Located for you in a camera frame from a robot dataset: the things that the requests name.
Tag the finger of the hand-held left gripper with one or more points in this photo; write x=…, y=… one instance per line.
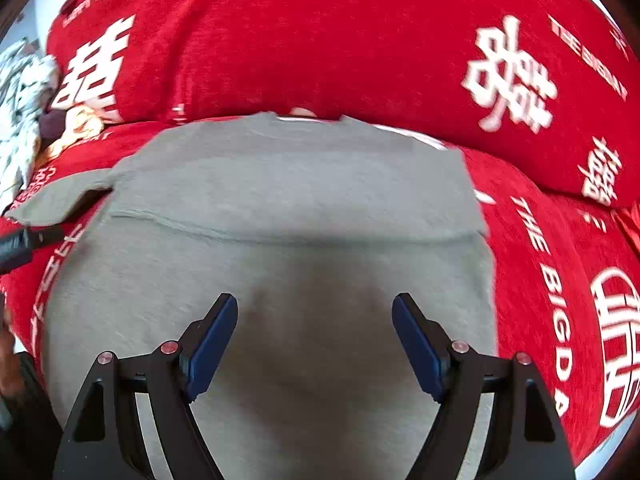
x=20, y=250

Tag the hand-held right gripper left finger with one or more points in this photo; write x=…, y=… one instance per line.
x=215, y=345

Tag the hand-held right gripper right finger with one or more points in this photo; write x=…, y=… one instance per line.
x=415, y=345

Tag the grey t-shirt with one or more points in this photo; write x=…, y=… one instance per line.
x=300, y=195

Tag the dark purple cloth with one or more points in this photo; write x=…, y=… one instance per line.
x=52, y=126

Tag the white patterned cloth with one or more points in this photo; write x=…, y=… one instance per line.
x=20, y=110

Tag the yellow cloth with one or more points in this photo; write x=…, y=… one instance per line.
x=80, y=122

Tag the red printed sofa cover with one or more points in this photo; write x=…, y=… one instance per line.
x=325, y=35

